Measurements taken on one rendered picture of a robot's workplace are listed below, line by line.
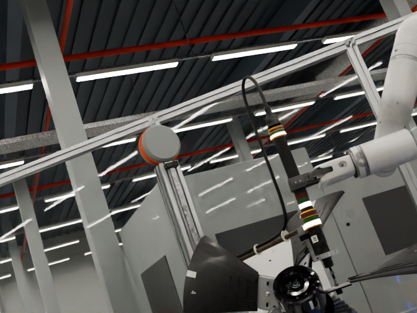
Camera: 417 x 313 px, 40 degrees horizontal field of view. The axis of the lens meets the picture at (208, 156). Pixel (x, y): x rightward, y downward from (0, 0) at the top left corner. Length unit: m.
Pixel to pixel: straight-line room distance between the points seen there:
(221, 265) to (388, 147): 0.54
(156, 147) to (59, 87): 4.08
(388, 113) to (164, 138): 0.93
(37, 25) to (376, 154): 5.38
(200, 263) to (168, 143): 0.69
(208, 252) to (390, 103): 0.64
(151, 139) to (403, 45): 1.00
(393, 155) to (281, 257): 0.58
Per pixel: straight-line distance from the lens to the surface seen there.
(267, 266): 1.90
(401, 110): 1.60
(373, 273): 1.47
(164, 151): 2.18
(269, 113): 1.56
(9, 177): 2.56
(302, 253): 1.59
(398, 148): 1.52
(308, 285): 1.45
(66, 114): 6.07
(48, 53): 6.38
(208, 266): 1.63
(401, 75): 1.60
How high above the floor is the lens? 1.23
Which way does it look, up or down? 14 degrees up
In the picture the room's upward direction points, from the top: 20 degrees counter-clockwise
